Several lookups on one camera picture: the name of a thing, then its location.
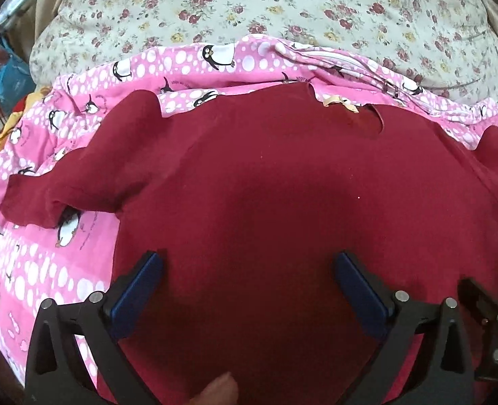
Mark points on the left hand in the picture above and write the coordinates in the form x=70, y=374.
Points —
x=221, y=391

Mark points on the blue plastic bag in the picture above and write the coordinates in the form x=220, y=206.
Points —
x=15, y=79

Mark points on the floral quilt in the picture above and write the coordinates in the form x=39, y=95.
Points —
x=447, y=46

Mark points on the pink penguin blanket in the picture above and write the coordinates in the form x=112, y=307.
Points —
x=76, y=257

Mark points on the red yellow fleece blanket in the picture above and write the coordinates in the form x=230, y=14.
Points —
x=22, y=106

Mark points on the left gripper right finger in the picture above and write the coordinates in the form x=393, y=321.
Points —
x=423, y=355

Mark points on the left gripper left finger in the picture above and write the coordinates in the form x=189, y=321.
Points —
x=56, y=373

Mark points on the dark red sweater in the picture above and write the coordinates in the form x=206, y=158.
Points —
x=250, y=197

